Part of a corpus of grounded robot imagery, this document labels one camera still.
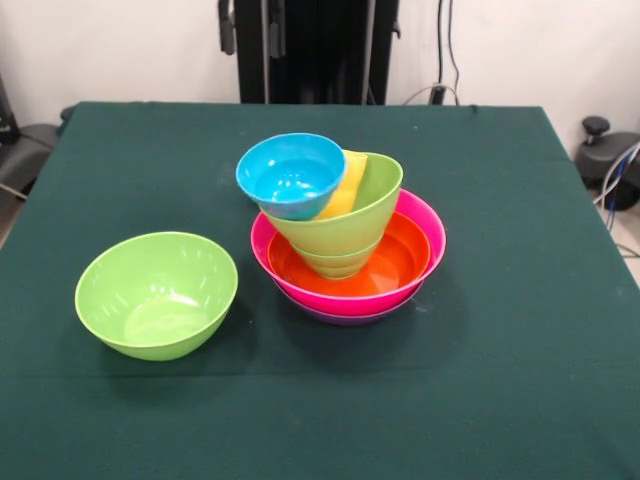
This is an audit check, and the black wall cable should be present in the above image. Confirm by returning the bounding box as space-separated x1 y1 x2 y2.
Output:
437 0 461 105

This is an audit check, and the medium green bowl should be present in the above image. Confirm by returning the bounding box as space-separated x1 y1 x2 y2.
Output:
262 152 404 257

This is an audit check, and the dark green tablecloth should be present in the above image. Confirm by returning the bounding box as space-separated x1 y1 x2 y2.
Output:
0 102 640 480

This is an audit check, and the orange bowl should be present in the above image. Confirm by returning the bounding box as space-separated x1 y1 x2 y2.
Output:
267 210 432 296

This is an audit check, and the purple bowl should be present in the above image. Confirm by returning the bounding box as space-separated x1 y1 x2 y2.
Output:
294 293 421 327

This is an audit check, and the small ribbed green bowl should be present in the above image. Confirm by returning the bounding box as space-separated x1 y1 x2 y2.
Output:
292 238 381 280

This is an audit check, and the small blue bowl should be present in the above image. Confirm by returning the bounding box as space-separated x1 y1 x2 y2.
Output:
235 132 347 222

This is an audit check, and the large green bowl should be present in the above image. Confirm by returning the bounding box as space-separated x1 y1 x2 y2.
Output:
74 231 240 362

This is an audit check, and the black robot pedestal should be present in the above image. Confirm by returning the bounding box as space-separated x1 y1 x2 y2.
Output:
227 0 401 106

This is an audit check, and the yellow cup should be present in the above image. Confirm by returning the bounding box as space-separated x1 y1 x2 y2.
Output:
314 148 370 222

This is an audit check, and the blue and white cable bundle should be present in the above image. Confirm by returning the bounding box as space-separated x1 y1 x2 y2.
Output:
592 142 640 211

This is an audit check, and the black office chair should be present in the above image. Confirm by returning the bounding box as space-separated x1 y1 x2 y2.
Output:
0 74 74 201

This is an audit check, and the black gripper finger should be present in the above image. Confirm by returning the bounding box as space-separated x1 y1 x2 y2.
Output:
217 0 237 56
267 0 286 60

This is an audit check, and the pink bowl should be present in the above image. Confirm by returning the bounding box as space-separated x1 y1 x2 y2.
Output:
250 188 448 317

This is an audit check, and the black chair with round knob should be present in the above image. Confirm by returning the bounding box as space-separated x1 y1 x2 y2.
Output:
574 115 640 211

